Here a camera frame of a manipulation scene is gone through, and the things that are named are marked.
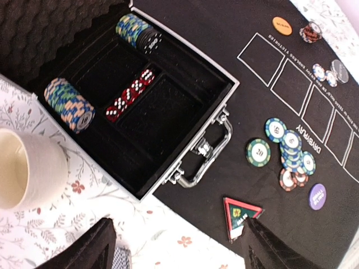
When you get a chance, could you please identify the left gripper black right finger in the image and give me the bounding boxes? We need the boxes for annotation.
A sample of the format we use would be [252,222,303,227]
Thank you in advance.
[241,218,319,269]

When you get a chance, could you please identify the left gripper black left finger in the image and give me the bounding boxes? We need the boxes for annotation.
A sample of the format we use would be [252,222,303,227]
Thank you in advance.
[38,217,116,269]

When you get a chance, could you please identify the blue playing card deck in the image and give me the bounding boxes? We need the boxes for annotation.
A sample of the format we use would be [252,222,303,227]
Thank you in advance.
[112,247,132,269]

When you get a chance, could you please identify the purple small blind button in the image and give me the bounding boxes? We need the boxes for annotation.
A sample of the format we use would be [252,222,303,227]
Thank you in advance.
[309,183,327,211]

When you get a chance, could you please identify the chip pile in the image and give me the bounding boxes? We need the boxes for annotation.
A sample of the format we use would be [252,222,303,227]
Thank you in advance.
[264,118,316,192]

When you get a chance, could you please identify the green twenty chip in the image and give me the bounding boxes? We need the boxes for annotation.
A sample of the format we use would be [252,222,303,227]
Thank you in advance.
[246,138,271,168]

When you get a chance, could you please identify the blue ten chip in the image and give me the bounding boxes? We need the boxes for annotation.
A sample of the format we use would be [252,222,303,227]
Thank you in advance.
[312,63,326,82]
[325,70,338,87]

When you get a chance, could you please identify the black round dealer button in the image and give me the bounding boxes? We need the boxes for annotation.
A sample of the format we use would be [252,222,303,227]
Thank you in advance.
[330,59,349,84]

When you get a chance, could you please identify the green poker chip stack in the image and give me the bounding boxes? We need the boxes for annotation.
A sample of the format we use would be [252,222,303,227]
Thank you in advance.
[115,13,162,54]

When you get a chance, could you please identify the red black chip stack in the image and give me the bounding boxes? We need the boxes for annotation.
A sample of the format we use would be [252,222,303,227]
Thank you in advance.
[299,21,322,43]

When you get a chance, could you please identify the orange big blind button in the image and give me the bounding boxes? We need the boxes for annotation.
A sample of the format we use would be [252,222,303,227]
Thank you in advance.
[272,17,292,36]

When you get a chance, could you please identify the black red triangle button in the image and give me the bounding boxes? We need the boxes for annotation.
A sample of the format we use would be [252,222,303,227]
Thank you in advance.
[223,197,265,243]

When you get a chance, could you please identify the black poker play mat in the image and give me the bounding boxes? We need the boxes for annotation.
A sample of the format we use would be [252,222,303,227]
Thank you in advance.
[135,1,358,268]

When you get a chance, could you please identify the cream ceramic cup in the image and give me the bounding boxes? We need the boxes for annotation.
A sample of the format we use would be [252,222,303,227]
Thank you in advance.
[1,128,68,210]

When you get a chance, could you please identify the aluminium poker chip case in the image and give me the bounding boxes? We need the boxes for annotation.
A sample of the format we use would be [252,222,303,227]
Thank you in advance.
[1,1,239,200]

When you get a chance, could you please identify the dice row in case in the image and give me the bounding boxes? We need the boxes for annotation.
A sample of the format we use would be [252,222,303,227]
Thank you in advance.
[105,68,156,123]

